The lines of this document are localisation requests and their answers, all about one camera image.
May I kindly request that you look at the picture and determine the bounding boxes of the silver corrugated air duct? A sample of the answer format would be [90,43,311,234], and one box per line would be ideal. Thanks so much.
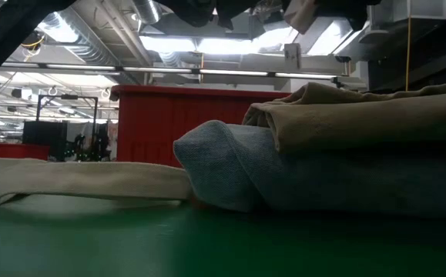
[37,7,139,84]

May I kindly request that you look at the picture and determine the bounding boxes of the black monitor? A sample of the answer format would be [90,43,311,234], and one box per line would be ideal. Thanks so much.
[22,120,69,159]

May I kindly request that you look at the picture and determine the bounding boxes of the red storage bin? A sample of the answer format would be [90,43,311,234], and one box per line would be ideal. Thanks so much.
[0,141,51,161]

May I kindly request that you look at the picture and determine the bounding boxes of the green table mat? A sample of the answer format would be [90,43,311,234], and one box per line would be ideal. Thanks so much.
[0,194,446,277]

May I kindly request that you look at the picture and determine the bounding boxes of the beige garment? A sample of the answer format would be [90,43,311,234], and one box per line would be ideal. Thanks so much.
[241,79,446,155]

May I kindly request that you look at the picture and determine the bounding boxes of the white printed tote bag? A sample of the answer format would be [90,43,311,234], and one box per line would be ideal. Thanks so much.
[0,157,193,207]

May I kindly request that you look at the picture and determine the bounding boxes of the yellow cable reel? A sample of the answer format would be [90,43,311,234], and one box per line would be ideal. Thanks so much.
[21,32,47,52]

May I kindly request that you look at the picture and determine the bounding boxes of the small grey ceiling box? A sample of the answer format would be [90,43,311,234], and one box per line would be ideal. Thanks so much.
[283,42,303,70]

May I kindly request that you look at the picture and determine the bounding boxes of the long ceiling light rail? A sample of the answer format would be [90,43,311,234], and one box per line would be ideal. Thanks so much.
[0,62,337,82]

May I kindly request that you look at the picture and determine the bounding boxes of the light blue denim jeans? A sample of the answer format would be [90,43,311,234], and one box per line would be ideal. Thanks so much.
[173,119,446,220]

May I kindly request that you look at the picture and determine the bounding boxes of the red plastic laundry basket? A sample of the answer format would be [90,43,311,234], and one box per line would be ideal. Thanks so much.
[109,85,292,169]

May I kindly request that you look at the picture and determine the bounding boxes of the black background stand frame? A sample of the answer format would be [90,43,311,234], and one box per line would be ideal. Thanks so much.
[35,94,99,136]

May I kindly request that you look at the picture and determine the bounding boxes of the round silver pipe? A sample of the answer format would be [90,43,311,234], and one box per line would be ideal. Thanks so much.
[132,0,163,25]

